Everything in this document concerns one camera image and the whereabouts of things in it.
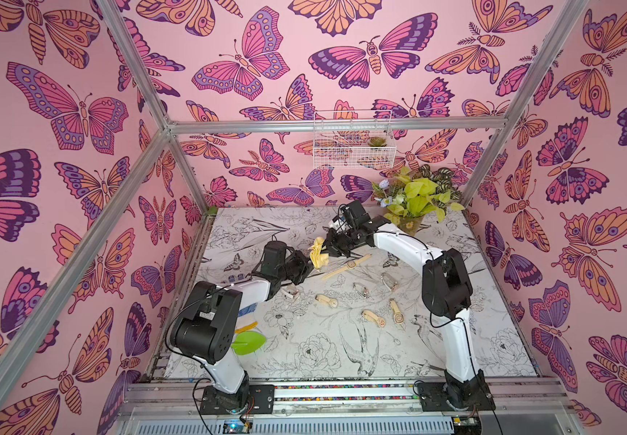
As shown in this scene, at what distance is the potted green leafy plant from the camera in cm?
92

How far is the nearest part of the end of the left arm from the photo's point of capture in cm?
75

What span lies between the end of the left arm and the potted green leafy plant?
13.8 inches
